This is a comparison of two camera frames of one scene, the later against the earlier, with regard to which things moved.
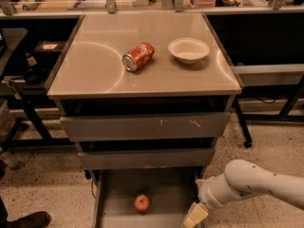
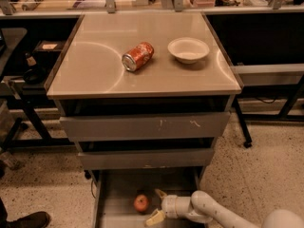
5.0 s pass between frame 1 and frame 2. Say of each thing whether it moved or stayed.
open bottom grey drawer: stayed
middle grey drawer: stayed
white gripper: moved
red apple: stayed
